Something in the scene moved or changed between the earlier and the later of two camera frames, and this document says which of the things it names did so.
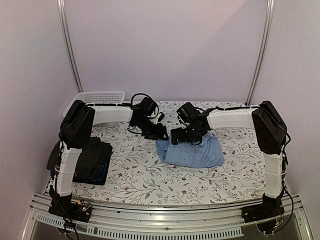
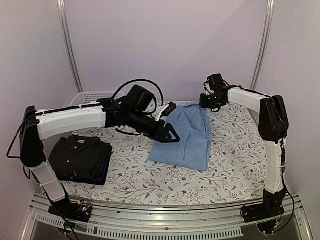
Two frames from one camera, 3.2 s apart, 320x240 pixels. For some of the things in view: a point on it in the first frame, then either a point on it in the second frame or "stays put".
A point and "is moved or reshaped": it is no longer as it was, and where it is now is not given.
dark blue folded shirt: x=99 y=180 stays put
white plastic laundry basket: x=99 y=97 stays put
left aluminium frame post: x=61 y=5 stays put
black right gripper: x=181 y=138 → x=203 y=104
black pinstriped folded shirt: x=93 y=155 stays put
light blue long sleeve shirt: x=207 y=154 is moved or reshaped
